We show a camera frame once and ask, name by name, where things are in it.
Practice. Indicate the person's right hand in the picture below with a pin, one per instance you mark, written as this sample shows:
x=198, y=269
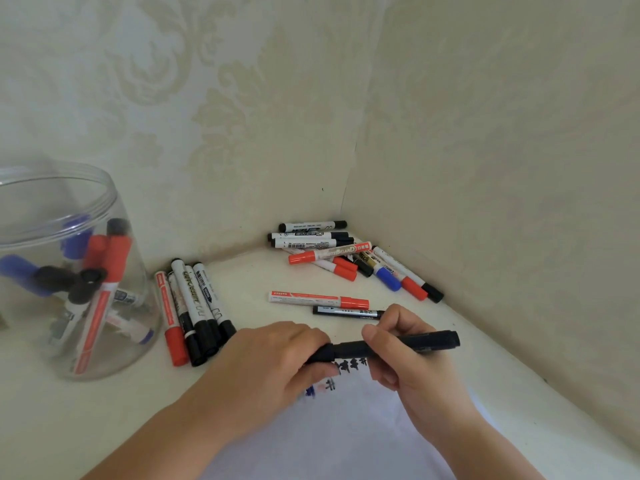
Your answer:
x=430, y=389

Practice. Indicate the person's left hand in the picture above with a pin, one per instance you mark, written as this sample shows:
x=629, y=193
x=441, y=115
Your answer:
x=250, y=374

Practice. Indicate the worn white black-ended marker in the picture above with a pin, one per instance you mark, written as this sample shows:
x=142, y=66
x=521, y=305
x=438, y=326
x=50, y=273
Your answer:
x=196, y=352

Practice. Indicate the red cap white barrel marker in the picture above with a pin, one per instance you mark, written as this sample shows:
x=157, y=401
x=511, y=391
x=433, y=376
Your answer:
x=176, y=344

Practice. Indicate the long white black-cap marker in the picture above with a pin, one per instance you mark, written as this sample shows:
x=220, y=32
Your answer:
x=209, y=289
x=182, y=284
x=118, y=226

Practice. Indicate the white marker chunky black cap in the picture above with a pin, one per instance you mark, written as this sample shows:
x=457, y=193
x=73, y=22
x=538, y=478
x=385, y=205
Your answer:
x=52, y=278
x=199, y=289
x=85, y=289

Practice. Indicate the white paper sheet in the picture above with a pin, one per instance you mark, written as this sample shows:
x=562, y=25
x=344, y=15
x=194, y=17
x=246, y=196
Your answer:
x=340, y=434

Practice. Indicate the red cap grey label marker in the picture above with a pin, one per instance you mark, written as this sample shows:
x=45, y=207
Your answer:
x=300, y=258

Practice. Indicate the pile of assorted markers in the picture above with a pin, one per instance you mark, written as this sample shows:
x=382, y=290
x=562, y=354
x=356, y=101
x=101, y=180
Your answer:
x=310, y=226

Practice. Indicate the transparent plastic jar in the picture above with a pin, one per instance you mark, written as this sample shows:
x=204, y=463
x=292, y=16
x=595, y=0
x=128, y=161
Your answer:
x=20, y=319

